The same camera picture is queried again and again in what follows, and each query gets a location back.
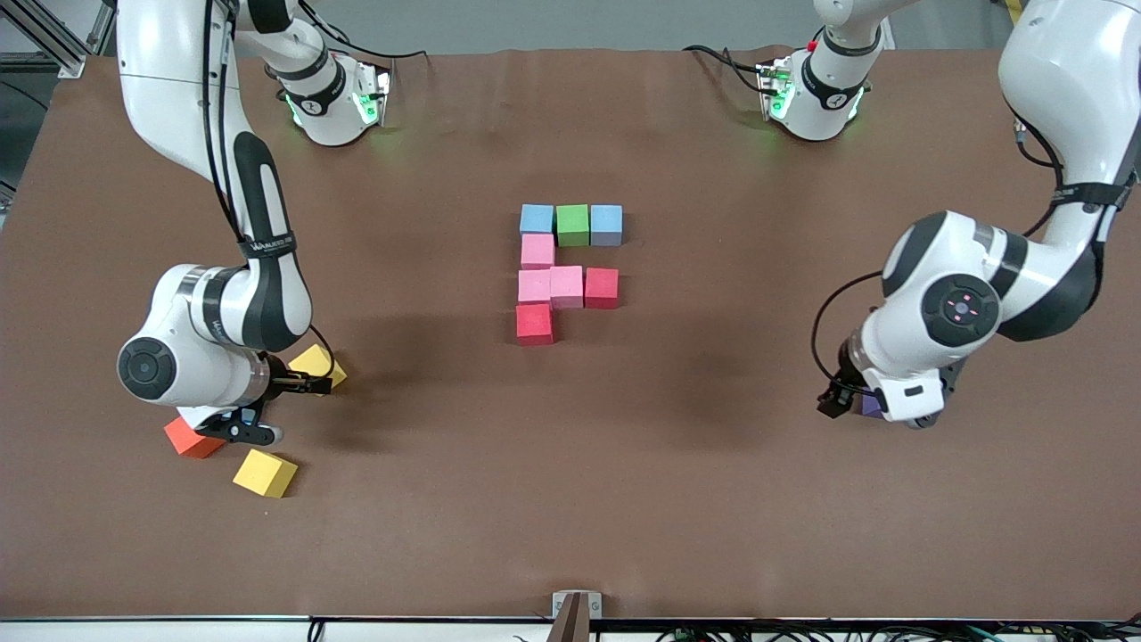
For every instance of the orange foam cube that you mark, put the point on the orange foam cube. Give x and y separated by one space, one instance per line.
187 440

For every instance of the red foam cube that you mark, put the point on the red foam cube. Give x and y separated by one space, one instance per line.
534 323
602 287

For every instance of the purple foam cube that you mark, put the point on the purple foam cube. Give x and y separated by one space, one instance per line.
871 407

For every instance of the brown table mat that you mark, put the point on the brown table mat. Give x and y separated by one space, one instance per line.
499 517

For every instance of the green foam cube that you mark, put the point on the green foam cube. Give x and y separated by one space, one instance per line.
572 225

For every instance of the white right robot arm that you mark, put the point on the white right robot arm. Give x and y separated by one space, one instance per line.
178 89

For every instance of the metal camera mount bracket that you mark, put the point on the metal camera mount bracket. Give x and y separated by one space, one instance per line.
577 620

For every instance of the yellow foam cube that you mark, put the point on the yellow foam cube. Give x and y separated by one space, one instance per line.
316 359
264 471

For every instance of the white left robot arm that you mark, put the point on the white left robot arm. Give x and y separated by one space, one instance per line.
1070 53

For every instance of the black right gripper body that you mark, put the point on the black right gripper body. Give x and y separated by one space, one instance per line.
285 382

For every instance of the aluminium frame post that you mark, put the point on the aluminium frame post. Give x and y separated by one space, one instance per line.
71 64

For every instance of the blue foam cube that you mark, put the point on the blue foam cube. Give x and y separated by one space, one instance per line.
606 225
537 218

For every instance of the pink foam cube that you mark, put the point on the pink foam cube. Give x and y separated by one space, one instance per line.
537 251
567 286
533 285

